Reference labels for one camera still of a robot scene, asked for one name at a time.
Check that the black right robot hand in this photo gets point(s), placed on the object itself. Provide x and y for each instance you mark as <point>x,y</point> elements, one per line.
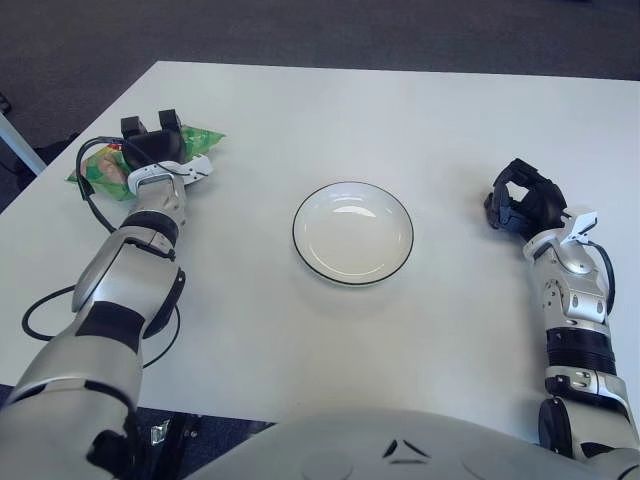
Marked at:
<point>545,202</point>

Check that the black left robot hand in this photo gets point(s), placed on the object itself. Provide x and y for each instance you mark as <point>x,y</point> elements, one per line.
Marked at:
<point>155,147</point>

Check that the green chips bag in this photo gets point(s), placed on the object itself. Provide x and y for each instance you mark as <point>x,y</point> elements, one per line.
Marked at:
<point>102,172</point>

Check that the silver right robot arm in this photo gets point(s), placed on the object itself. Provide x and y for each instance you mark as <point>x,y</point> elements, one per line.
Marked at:
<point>580,300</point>

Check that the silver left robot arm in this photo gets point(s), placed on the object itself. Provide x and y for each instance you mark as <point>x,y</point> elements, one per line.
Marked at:
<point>115,270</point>

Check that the white plate with black rim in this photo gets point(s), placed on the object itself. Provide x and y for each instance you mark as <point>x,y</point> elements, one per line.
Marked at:
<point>352,240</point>

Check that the white desk leg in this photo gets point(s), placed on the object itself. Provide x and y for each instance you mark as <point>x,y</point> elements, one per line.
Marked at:
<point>20,145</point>

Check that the grey robot torso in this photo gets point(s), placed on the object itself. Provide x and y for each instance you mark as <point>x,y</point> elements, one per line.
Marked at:
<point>350,445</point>

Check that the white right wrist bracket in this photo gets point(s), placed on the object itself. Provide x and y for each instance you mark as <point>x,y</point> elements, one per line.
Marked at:
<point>582,222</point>

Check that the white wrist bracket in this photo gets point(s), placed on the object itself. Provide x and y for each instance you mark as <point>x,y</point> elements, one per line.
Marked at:
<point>200,167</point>
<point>582,222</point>

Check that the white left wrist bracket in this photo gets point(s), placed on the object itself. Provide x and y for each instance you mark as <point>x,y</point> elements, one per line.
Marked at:
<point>200,167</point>

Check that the metal bracket under table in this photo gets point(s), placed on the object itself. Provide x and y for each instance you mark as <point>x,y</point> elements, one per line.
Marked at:
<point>159,435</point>

